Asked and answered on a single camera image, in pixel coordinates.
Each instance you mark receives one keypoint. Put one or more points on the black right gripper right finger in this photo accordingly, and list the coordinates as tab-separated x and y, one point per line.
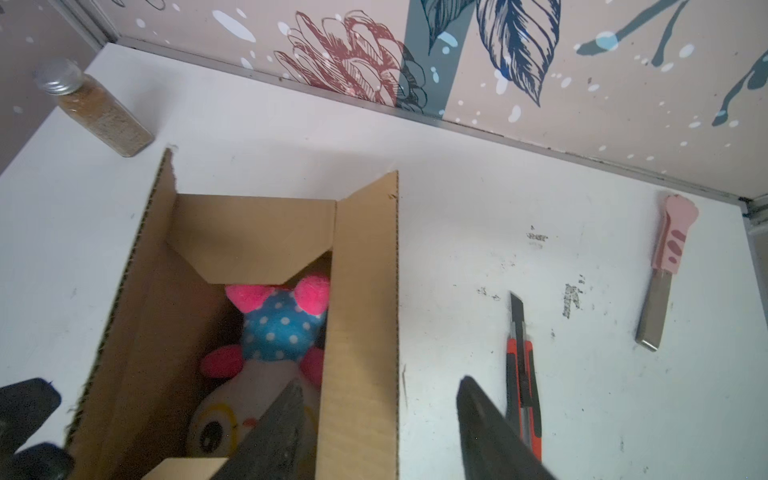
490	448

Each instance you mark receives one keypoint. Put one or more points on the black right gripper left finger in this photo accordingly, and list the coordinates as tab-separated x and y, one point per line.
271	449

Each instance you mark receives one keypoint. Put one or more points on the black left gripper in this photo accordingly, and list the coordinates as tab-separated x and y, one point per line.
25	407

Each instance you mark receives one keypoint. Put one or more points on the red black utility knife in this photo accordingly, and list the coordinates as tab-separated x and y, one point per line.
523	410

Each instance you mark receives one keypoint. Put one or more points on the brown cardboard express box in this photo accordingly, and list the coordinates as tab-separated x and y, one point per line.
170	310

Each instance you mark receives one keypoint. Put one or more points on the colourful plush toy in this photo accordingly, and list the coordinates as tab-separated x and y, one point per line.
278	344

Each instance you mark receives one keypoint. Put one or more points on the brown spice jar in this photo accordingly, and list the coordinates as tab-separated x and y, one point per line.
91	105

